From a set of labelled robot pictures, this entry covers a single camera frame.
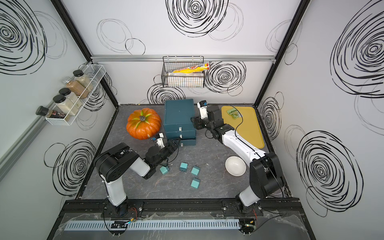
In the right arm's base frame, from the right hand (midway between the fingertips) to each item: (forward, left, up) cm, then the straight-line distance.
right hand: (195, 117), depth 84 cm
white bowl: (-20, -24, -19) cm, 36 cm away
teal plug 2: (-21, +6, -21) cm, 30 cm away
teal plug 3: (-23, -1, -20) cm, 30 cm away
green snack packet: (+24, -30, -23) cm, 44 cm away
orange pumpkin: (+2, +33, -10) cm, 34 cm away
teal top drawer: (-5, +11, -3) cm, 12 cm away
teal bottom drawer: (-7, +5, -16) cm, 18 cm away
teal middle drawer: (-5, +7, -10) cm, 14 cm away
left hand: (-8, +9, -12) cm, 17 cm away
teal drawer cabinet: (-3, +9, 0) cm, 9 cm away
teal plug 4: (-30, -1, -21) cm, 36 cm away
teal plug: (-23, +17, -20) cm, 35 cm away
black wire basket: (+19, +4, +12) cm, 23 cm away
